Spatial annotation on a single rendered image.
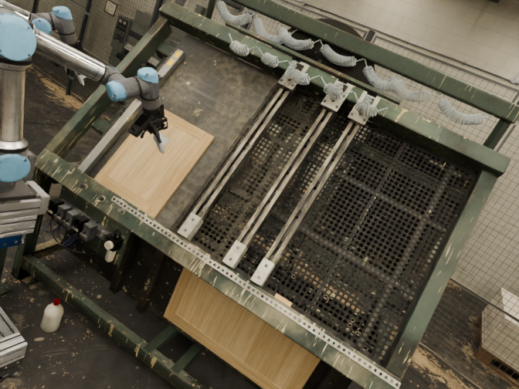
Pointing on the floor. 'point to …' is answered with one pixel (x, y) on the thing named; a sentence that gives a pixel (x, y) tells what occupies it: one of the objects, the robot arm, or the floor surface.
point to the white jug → (52, 316)
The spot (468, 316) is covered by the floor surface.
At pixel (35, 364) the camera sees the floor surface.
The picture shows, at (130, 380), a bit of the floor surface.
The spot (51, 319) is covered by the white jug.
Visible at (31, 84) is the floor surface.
